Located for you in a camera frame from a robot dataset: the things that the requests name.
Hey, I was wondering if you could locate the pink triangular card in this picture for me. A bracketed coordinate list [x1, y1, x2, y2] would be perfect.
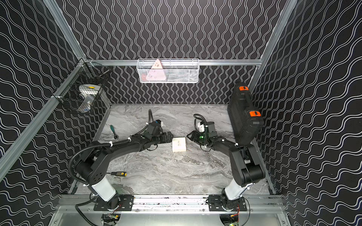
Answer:
[146, 59, 166, 82]

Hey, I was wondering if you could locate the yellow black screwdriver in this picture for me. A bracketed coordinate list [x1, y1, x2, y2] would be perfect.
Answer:
[110, 171, 127, 177]

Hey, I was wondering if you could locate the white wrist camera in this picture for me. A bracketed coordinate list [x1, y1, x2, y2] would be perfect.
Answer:
[196, 121, 205, 133]
[155, 120, 164, 127]

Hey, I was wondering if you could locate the white wire wall basket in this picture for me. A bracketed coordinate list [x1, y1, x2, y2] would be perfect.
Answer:
[136, 58, 200, 83]

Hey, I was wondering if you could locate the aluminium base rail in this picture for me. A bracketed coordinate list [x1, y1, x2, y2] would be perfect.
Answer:
[60, 194, 286, 214]

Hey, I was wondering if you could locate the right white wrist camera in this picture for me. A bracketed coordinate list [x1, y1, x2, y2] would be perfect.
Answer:
[196, 121, 205, 133]

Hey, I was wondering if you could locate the black plastic tool case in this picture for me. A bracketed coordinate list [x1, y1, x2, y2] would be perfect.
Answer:
[227, 82, 264, 146]

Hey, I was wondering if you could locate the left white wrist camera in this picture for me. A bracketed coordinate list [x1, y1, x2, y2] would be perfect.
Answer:
[155, 120, 164, 127]

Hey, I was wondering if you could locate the white jewelry box sleeve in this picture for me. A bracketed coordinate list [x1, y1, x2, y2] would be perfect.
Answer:
[172, 137, 187, 153]

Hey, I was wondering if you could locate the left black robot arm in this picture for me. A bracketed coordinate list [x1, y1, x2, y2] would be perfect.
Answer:
[68, 110, 174, 210]

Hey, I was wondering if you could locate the green handled screwdriver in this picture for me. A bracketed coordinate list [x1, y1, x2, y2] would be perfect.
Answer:
[110, 125, 118, 139]

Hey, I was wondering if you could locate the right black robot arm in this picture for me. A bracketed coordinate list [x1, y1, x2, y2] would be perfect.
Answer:
[187, 114, 266, 211]

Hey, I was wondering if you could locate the black wire mesh basket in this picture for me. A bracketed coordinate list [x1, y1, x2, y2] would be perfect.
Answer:
[54, 62, 111, 115]

